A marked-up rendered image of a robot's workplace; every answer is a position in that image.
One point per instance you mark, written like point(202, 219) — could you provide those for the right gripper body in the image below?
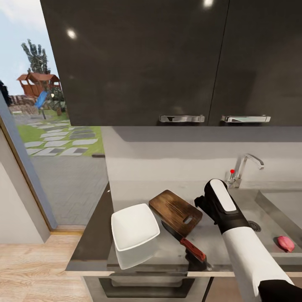
point(207, 209)

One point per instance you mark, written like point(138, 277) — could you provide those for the cabinet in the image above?
point(178, 62)

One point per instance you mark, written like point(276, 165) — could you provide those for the parer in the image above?
point(183, 240)

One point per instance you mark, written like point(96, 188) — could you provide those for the vidalia onion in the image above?
point(285, 243)

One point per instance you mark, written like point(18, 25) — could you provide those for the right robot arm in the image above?
point(259, 277)

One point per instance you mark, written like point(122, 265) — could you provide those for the fixed window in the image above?
point(63, 166)

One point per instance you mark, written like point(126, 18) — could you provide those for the cutting board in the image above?
point(175, 211)

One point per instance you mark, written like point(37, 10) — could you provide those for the drop in sink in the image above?
point(275, 211)

